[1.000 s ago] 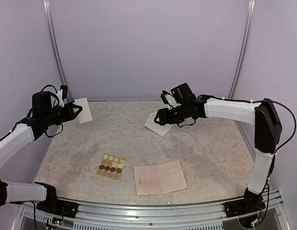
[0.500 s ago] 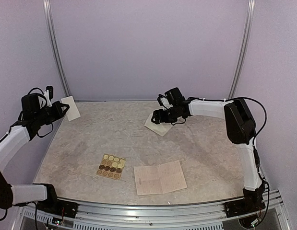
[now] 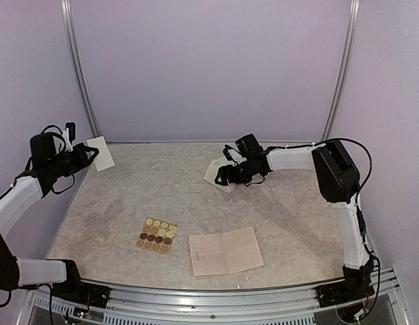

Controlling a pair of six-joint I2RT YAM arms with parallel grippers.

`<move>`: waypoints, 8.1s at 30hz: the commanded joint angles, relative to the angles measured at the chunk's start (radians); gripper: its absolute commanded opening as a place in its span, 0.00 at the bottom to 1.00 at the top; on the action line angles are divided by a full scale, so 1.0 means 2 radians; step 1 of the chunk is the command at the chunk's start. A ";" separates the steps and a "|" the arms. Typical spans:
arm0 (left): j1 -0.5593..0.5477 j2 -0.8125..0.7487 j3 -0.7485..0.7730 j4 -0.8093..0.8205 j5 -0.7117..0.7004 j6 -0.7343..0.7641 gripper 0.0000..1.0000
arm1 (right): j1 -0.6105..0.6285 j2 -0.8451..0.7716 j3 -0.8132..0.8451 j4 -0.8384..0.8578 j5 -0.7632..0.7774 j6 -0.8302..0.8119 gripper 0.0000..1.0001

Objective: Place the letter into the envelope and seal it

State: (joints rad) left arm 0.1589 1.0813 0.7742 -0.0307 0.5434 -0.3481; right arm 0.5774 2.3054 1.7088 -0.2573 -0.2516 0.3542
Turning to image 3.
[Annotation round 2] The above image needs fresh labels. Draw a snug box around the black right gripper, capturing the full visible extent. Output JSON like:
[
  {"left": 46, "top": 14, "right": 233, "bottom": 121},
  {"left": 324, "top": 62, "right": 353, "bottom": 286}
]
[{"left": 215, "top": 160, "right": 260, "bottom": 186}]

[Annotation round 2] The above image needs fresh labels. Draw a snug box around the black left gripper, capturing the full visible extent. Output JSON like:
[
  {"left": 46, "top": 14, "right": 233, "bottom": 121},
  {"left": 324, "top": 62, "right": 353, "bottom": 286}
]
[{"left": 48, "top": 142, "right": 98, "bottom": 177}]

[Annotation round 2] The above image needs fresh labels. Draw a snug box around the cream paper envelope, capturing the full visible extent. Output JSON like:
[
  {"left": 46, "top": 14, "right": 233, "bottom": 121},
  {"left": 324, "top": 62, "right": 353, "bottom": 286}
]
[{"left": 203, "top": 157, "right": 236, "bottom": 193}]

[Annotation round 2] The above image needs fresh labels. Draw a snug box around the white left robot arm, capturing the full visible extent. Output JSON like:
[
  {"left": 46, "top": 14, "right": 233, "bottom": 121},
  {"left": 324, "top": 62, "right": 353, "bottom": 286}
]
[{"left": 0, "top": 129, "right": 100, "bottom": 301}]

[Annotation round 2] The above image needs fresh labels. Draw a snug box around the round seal sticker sheet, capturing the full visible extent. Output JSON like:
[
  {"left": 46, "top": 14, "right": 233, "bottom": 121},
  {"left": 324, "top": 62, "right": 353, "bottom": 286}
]
[{"left": 135, "top": 217, "right": 178, "bottom": 255}]

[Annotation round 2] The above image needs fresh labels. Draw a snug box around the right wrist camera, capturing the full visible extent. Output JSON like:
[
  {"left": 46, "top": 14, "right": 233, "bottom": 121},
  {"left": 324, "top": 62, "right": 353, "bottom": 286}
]
[{"left": 223, "top": 145, "right": 239, "bottom": 165}]

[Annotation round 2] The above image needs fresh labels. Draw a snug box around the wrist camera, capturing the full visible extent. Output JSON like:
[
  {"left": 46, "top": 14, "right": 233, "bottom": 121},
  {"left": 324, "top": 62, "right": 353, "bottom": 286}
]
[
  {"left": 62, "top": 122, "right": 76, "bottom": 152},
  {"left": 223, "top": 145, "right": 239, "bottom": 165}
]

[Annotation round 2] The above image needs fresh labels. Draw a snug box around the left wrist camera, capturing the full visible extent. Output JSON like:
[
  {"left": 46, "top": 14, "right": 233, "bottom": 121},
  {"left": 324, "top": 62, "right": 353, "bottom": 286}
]
[{"left": 62, "top": 122, "right": 76, "bottom": 152}]

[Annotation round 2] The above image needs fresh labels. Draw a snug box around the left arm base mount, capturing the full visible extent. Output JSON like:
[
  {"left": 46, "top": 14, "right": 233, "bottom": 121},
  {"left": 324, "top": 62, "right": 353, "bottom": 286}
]
[{"left": 53, "top": 259, "right": 110, "bottom": 309}]

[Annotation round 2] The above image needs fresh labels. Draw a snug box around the black right camera cable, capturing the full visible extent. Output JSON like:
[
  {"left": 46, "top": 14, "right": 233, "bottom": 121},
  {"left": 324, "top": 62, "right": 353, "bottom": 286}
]
[{"left": 326, "top": 137, "right": 372, "bottom": 204}]

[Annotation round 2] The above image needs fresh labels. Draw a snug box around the front aluminium rail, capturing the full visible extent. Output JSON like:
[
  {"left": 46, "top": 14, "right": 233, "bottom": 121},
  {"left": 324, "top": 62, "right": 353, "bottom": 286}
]
[{"left": 16, "top": 269, "right": 412, "bottom": 324}]

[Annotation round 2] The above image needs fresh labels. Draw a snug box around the left aluminium corner post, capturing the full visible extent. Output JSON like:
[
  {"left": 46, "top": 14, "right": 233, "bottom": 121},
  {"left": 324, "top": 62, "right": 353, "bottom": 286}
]
[{"left": 60, "top": 0, "right": 101, "bottom": 137}]

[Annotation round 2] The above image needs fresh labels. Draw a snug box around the aluminium corner post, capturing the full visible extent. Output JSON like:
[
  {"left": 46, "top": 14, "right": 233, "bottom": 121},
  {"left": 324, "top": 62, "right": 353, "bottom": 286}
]
[
  {"left": 60, "top": 0, "right": 101, "bottom": 137},
  {"left": 321, "top": 0, "right": 361, "bottom": 141}
]

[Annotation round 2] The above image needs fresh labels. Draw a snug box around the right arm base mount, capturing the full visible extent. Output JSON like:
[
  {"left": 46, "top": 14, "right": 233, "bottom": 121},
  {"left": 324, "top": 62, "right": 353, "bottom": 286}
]
[{"left": 316, "top": 260, "right": 375, "bottom": 307}]

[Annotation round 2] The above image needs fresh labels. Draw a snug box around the right aluminium corner post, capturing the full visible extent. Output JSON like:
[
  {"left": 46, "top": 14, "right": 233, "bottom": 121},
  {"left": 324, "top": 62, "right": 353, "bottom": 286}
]
[{"left": 321, "top": 0, "right": 361, "bottom": 141}]

